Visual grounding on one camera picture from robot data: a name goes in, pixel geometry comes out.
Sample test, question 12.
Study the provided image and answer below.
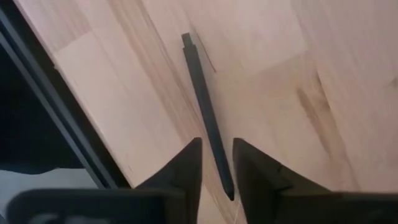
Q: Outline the black pen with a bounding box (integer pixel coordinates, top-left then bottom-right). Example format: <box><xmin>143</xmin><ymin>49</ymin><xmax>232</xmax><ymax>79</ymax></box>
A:
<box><xmin>181</xmin><ymin>32</ymin><xmax>236</xmax><ymax>202</ymax></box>

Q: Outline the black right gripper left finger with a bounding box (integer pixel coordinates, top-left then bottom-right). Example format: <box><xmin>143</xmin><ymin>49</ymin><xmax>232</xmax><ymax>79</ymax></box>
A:
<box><xmin>5</xmin><ymin>137</ymin><xmax>203</xmax><ymax>224</ymax></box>

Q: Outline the black aluminium table frame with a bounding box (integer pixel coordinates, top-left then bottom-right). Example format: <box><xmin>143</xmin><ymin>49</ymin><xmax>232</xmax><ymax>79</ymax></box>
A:
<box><xmin>0</xmin><ymin>0</ymin><xmax>131</xmax><ymax>190</ymax></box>

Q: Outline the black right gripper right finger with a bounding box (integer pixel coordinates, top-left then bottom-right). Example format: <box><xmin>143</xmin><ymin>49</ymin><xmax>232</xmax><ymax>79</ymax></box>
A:
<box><xmin>233</xmin><ymin>138</ymin><xmax>398</xmax><ymax>224</ymax></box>

